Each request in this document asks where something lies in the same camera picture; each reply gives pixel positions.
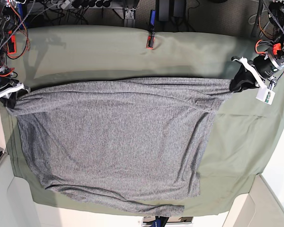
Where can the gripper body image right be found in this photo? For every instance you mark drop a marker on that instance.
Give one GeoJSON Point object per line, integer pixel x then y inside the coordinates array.
{"type": "Point", "coordinates": [262, 67]}

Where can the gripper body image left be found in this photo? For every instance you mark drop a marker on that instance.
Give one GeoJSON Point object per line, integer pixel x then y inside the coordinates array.
{"type": "Point", "coordinates": [9, 83]}

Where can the grey long-sleeve T-shirt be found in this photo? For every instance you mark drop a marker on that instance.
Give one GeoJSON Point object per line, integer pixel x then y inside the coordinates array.
{"type": "Point", "coordinates": [121, 143]}

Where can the orange black clamp left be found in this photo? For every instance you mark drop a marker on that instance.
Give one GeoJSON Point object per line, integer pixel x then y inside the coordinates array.
{"type": "Point", "coordinates": [11, 45]}

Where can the orange black clamp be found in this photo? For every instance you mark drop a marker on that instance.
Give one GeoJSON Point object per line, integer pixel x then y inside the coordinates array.
{"type": "Point", "coordinates": [150, 41]}
{"type": "Point", "coordinates": [11, 45]}
{"type": "Point", "coordinates": [160, 221]}

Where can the green table cloth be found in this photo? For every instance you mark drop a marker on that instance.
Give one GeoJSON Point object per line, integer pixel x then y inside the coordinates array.
{"type": "Point", "coordinates": [245, 131]}

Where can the orange black clamp centre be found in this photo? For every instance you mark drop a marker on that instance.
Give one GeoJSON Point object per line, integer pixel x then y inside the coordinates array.
{"type": "Point", "coordinates": [150, 41]}

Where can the white power strip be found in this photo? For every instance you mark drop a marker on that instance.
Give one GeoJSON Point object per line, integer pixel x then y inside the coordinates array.
{"type": "Point", "coordinates": [61, 4]}

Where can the orange black clamp bottom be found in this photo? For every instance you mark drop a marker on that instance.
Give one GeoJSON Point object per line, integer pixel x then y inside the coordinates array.
{"type": "Point", "coordinates": [160, 221]}

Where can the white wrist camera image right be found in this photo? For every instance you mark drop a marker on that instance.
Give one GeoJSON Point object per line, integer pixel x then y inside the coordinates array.
{"type": "Point", "coordinates": [265, 95]}

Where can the blue clamp handle centre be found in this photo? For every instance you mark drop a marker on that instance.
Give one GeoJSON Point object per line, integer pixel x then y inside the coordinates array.
{"type": "Point", "coordinates": [152, 20]}

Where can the metal table bracket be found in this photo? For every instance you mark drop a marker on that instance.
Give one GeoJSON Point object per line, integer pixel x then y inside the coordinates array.
{"type": "Point", "coordinates": [129, 17]}

